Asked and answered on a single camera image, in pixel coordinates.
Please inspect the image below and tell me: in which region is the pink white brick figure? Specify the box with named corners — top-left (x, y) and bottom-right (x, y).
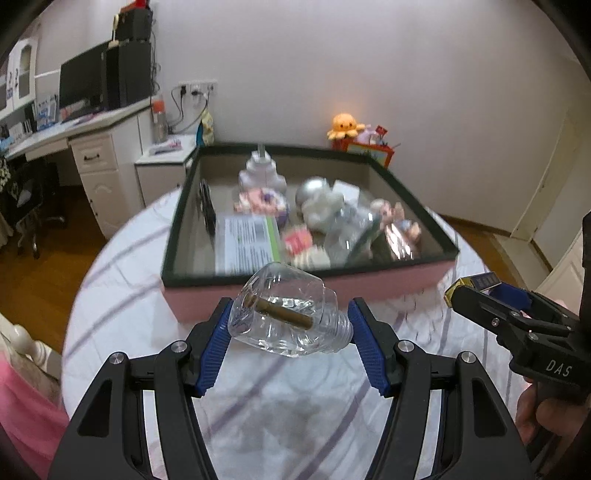
top-left (283, 225), bottom-right (331, 271)

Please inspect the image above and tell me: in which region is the white power adapter plug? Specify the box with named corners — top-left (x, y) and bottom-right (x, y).
top-left (238, 144), bottom-right (287, 193)

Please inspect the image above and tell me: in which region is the orange cap bottle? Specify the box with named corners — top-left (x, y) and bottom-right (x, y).
top-left (151, 98), bottom-right (168, 144)

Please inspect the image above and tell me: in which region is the rose gold metal cup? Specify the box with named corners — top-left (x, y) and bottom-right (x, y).
top-left (383, 223), bottom-right (419, 261)

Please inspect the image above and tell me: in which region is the clear plastic packaged box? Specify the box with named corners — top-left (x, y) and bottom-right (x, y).
top-left (214, 214), bottom-right (283, 276)

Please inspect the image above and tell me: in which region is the striped white quilt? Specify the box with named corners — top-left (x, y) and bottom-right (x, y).
top-left (61, 192), bottom-right (526, 479)

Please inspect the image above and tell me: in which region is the black computer monitor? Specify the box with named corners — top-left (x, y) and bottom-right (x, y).
top-left (58, 42), bottom-right (108, 109)

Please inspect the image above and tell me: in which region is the wall power outlet strip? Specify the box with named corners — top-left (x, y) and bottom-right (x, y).
top-left (179, 80), bottom-right (217, 95)

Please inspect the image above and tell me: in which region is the red cartoon storage box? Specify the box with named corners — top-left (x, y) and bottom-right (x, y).
top-left (332, 138), bottom-right (394, 168)

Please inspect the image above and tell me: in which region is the blue yellow card box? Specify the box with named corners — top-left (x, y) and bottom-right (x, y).
top-left (444, 272), bottom-right (501, 307)

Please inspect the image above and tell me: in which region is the pink donut brick model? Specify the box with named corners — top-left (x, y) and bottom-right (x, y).
top-left (233, 187), bottom-right (290, 228)

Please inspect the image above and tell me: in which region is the white desk with drawers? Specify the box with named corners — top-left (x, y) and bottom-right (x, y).
top-left (7, 98), bottom-right (152, 239)

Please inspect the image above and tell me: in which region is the person right hand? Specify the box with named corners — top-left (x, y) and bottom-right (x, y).
top-left (515, 377), bottom-right (590, 446)

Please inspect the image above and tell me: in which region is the black computer tower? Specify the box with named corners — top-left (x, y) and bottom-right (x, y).
top-left (101, 41), bottom-right (151, 111)

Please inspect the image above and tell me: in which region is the white low side cabinet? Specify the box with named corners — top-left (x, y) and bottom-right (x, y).
top-left (135, 135), bottom-right (197, 206)

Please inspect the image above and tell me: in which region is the pink blanket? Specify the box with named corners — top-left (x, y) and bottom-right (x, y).
top-left (1, 360), bottom-right (69, 479)

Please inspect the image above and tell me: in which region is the white small box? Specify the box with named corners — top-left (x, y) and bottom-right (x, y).
top-left (332, 180), bottom-right (372, 207)

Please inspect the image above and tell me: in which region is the blue yellow snack bag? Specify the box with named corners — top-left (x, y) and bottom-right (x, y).
top-left (195, 109), bottom-right (215, 146)

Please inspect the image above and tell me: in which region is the black office chair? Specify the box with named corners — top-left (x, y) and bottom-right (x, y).
top-left (1, 159), bottom-right (68, 259)

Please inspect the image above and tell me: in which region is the black hair clip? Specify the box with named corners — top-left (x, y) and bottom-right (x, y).
top-left (197, 180), bottom-right (216, 238)

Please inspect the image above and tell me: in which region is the pink black storage box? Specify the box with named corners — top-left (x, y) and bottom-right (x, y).
top-left (161, 144), bottom-right (459, 323)

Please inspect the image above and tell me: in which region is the orange octopus plush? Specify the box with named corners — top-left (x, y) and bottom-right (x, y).
top-left (327, 113), bottom-right (366, 141)

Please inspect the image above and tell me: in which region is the white bed post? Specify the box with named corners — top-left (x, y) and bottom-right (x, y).
top-left (1, 315), bottom-right (62, 404)

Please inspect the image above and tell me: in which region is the black speaker box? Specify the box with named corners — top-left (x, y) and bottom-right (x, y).
top-left (114, 8), bottom-right (153, 41)

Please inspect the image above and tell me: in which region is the white hutch cabinet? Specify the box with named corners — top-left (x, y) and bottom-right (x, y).
top-left (0, 38), bottom-right (38, 119)

